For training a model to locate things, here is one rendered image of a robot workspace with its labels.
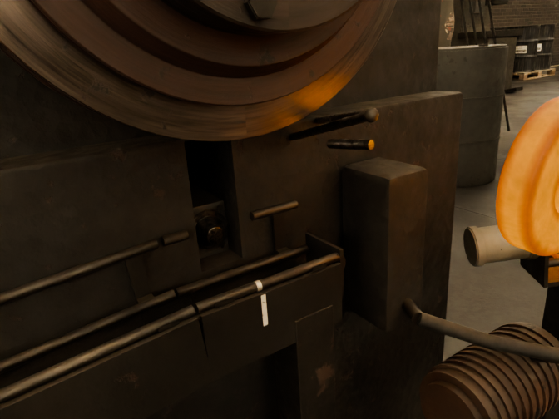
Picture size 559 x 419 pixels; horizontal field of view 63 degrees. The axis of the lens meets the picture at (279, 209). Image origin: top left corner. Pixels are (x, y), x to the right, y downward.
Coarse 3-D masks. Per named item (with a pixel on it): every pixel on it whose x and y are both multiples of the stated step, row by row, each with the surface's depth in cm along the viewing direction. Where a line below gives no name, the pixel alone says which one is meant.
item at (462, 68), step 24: (456, 48) 274; (480, 48) 271; (504, 48) 277; (456, 72) 277; (480, 72) 275; (504, 72) 284; (480, 96) 280; (480, 120) 285; (480, 144) 291; (480, 168) 296
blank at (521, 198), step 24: (528, 120) 41; (552, 120) 40; (528, 144) 40; (552, 144) 39; (504, 168) 41; (528, 168) 39; (552, 168) 40; (504, 192) 41; (528, 192) 40; (552, 192) 41; (504, 216) 42; (528, 216) 40; (552, 216) 43; (528, 240) 42; (552, 240) 44
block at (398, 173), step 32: (384, 160) 65; (352, 192) 64; (384, 192) 59; (416, 192) 61; (352, 224) 66; (384, 224) 60; (416, 224) 62; (352, 256) 68; (384, 256) 62; (416, 256) 64; (352, 288) 70; (384, 288) 63; (416, 288) 66; (384, 320) 65
